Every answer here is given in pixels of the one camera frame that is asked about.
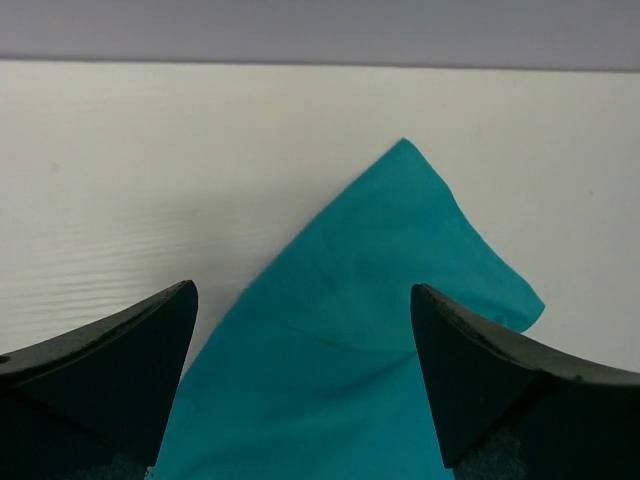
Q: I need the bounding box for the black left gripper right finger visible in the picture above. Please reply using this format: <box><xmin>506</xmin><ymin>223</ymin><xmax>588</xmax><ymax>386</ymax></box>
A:
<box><xmin>410</xmin><ymin>284</ymin><xmax>639</xmax><ymax>479</ymax></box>

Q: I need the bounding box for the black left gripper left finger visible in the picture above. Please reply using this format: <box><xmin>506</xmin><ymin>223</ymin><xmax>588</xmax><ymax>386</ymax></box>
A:
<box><xmin>1</xmin><ymin>280</ymin><xmax>198</xmax><ymax>479</ymax></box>

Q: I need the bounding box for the teal t-shirt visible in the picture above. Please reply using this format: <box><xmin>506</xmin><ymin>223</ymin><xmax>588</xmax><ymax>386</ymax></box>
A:
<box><xmin>152</xmin><ymin>140</ymin><xmax>544</xmax><ymax>479</ymax></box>

